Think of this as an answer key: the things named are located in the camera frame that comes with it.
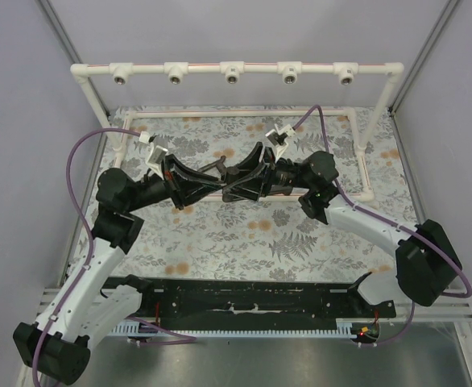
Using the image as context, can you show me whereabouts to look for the white pipe frame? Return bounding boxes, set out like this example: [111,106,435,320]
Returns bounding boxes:
[70,61,404,202]

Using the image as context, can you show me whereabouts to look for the dark long faucet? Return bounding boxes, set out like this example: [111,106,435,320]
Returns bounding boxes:
[223,166,240,185]

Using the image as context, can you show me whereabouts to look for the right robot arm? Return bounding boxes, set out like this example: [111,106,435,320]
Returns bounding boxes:
[222,143,462,307]

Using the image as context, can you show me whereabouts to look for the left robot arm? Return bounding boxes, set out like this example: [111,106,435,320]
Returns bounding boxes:
[13,156,224,385]

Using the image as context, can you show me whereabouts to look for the dark short faucet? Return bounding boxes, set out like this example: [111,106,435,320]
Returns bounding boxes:
[198,155,227,176]

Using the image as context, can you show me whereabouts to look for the floral table mat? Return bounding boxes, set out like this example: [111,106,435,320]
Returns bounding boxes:
[111,111,417,282]

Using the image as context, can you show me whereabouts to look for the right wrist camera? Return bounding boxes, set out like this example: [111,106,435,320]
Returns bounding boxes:
[265,125,296,160]

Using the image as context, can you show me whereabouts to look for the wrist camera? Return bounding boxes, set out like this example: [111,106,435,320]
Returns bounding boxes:
[265,125,296,160]
[139,131,169,166]

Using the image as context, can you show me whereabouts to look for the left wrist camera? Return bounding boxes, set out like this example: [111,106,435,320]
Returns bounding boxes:
[139,131,169,166]

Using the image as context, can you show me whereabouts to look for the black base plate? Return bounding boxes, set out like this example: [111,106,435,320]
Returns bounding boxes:
[103,275,396,331]

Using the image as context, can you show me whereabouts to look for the white cable duct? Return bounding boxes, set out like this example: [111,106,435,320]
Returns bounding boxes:
[108,320,357,339]

